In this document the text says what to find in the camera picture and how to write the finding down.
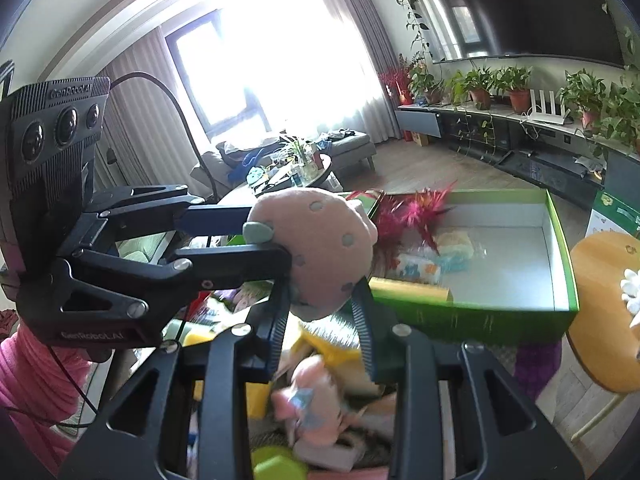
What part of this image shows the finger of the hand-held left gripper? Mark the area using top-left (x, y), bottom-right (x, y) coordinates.
top-left (64, 241), bottom-right (294, 320)
top-left (75, 185), bottom-right (256, 257)

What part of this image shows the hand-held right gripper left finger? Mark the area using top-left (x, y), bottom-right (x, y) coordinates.
top-left (60, 280), bottom-right (294, 480)

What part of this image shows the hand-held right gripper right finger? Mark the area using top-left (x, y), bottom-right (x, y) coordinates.
top-left (350, 280), bottom-right (586, 480)

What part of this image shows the pink dotted plush toy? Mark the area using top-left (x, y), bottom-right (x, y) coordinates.
top-left (245, 187), bottom-right (378, 321)

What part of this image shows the large green box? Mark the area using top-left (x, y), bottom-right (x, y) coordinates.
top-left (340, 189), bottom-right (580, 346)

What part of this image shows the red spiky feather toy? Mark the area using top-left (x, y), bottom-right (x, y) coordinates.
top-left (350, 182), bottom-right (457, 256)

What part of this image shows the person's left forearm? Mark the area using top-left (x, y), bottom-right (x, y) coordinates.
top-left (0, 310), bottom-right (101, 466)

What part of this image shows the pale green armchair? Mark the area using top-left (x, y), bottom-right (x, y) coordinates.
top-left (117, 232), bottom-right (176, 263)

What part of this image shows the pink plush doll blue bow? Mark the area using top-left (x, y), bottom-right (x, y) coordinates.
top-left (272, 355), bottom-right (396, 448)

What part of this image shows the white printed tissue packet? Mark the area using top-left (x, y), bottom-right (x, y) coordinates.
top-left (395, 252), bottom-right (443, 286)

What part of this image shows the grey sofa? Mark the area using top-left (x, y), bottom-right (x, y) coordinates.
top-left (190, 132), bottom-right (311, 186)

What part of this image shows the grey curtain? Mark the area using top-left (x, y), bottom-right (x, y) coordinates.
top-left (100, 25), bottom-right (201, 196)
top-left (305, 0), bottom-right (406, 146)

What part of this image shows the cluttered coffee table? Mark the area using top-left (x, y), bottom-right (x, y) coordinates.
top-left (247, 150), bottom-right (336, 197)

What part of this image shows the lime green plastic lid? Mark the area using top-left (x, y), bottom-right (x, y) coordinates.
top-left (252, 445), bottom-right (308, 480)

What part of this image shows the yellow blue sponge packet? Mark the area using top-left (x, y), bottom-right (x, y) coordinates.
top-left (432, 230), bottom-right (486, 273)

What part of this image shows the small green plant in vase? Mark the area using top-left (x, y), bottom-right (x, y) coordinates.
top-left (280, 137), bottom-right (321, 176)

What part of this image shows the window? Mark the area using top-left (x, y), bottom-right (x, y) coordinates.
top-left (165, 10), bottom-right (371, 141)

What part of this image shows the grey ottoman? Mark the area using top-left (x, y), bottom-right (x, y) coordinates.
top-left (320, 130), bottom-right (377, 176)

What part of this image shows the round wooden side table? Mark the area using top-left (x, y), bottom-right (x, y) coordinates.
top-left (567, 232), bottom-right (640, 441)

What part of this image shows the white paper flower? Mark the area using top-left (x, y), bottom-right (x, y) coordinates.
top-left (620, 267), bottom-right (640, 331)

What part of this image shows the row of potted plants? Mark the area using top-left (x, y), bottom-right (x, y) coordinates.
top-left (380, 55), bottom-right (640, 161)

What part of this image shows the white router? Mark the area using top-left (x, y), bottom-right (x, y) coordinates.
top-left (527, 87), bottom-right (573, 126)

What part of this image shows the hanging vine plant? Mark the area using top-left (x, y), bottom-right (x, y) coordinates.
top-left (575, 0), bottom-right (640, 72)
top-left (387, 0), bottom-right (433, 61)

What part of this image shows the black television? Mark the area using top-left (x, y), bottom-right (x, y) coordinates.
top-left (395, 0), bottom-right (631, 68)

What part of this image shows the black cable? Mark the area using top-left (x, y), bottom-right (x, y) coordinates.
top-left (107, 72), bottom-right (221, 202)

